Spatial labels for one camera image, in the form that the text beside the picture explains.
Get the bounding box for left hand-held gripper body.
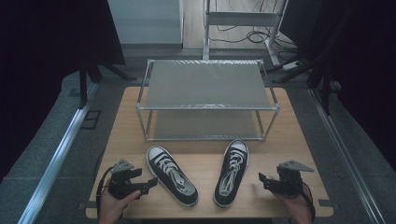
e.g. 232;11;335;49
106;159;145;201

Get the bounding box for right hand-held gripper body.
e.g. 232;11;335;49
270;160;316;198

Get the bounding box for black canvas sneaker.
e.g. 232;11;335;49
213;139;250;209
146;145;200;208

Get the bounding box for grey metal shoe rack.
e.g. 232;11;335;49
135;58;281;143

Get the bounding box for person's left hand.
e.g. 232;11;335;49
97;188;142;224

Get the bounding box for person's right hand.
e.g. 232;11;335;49
273;186;314;224

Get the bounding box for black floor socket plate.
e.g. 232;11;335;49
79;109;103;131

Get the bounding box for black tripod stand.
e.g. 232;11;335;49
267;46;344;117
78;60;138;110

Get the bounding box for white power strip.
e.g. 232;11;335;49
281;60;303;72

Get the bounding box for dark curtain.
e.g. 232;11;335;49
0;0;126;185
279;0;396;173

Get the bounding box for white cabinet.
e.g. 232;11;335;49
106;0;185;47

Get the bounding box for aluminium floor rail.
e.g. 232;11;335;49
307;88;388;224
17;81;100;224

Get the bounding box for black floor cables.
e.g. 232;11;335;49
208;0;298;53

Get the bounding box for white metal stand frame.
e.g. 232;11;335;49
202;0;290;68

